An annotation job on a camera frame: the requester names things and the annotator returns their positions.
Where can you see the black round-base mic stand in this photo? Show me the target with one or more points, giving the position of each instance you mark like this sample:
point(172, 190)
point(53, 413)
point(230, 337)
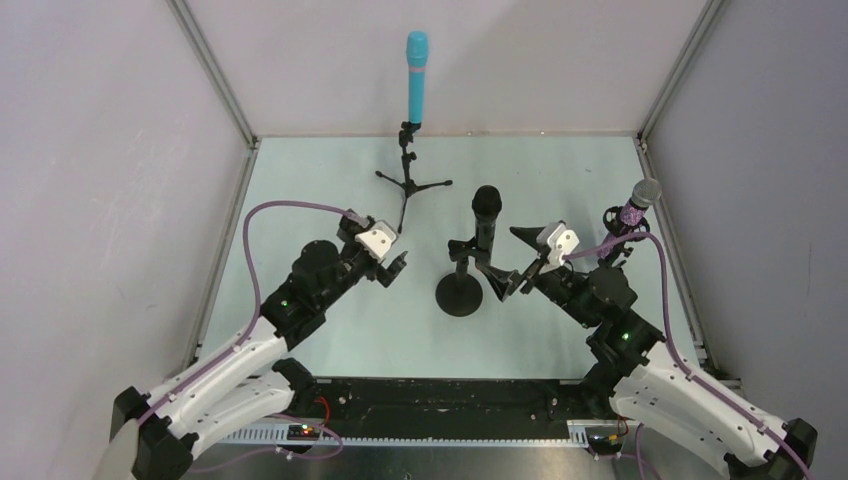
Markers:
point(459, 294)

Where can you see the black microphone orange cap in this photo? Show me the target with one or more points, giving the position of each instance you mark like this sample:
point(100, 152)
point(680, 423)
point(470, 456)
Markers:
point(486, 206)

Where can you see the teal blue microphone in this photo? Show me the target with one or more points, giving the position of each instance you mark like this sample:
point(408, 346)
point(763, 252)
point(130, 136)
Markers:
point(417, 53)

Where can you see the black small tripod stand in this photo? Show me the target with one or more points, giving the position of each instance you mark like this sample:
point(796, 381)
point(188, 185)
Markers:
point(408, 185)

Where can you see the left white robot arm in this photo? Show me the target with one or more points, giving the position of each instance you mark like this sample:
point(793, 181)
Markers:
point(161, 433)

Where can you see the black shock-mount tripod stand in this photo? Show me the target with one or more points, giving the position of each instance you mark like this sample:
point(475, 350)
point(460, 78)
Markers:
point(616, 227)

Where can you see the purple glitter microphone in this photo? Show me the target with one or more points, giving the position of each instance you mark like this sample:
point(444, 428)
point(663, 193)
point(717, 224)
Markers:
point(645, 194)

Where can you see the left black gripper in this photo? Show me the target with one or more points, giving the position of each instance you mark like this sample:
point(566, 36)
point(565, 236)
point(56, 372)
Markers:
point(370, 258)

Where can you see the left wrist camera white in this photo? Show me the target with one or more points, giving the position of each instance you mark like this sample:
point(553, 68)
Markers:
point(377, 240)

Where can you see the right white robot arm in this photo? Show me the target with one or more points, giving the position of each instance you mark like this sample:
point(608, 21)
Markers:
point(639, 370)

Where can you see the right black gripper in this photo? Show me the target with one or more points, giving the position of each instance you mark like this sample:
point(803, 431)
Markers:
point(527, 266)

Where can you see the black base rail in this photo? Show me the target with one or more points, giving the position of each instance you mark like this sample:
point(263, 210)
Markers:
point(448, 409)

